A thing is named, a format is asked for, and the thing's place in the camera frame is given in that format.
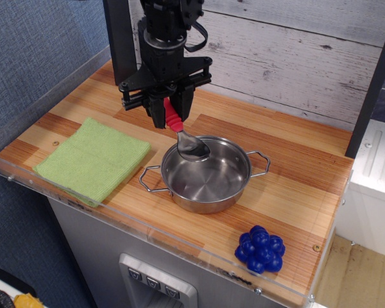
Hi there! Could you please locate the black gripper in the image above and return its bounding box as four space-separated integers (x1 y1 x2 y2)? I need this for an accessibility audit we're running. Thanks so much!
119 37 212 129

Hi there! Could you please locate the red handled metal spoon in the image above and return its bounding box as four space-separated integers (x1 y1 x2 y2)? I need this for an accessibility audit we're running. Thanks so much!
164 98 210 162

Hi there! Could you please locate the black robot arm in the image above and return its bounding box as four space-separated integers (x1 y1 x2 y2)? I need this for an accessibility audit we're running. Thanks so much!
119 1 212 129

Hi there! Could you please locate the stainless steel pot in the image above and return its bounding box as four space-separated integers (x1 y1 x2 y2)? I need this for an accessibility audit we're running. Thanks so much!
139 135 270 214

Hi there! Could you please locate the green folded cloth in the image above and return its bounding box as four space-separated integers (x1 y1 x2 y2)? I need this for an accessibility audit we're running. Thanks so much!
33 117 151 207

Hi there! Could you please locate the silver button control panel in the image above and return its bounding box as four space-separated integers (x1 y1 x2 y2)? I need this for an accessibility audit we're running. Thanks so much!
119 253 198 307

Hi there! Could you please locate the blue toy grape bunch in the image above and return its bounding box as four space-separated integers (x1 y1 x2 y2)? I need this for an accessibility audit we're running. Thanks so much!
234 225 286 274

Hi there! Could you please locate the white ridged appliance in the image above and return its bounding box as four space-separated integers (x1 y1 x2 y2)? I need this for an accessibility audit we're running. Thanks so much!
336 120 385 255

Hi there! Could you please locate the yellow object bottom left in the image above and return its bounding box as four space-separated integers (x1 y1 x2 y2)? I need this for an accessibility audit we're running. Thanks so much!
13 293 45 308

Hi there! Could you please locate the dark left upright post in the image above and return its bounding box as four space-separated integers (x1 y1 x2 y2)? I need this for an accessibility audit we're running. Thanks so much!
103 0 137 85

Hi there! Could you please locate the dark upright post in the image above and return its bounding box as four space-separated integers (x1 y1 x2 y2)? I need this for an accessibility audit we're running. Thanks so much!
345 42 385 158
103 0 137 85

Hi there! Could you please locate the clear acrylic guard rail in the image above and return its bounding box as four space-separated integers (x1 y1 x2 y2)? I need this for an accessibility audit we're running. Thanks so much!
0 49 353 307

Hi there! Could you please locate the dark right upright post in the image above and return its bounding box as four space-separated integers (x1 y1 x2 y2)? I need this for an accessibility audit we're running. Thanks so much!
345 42 385 158

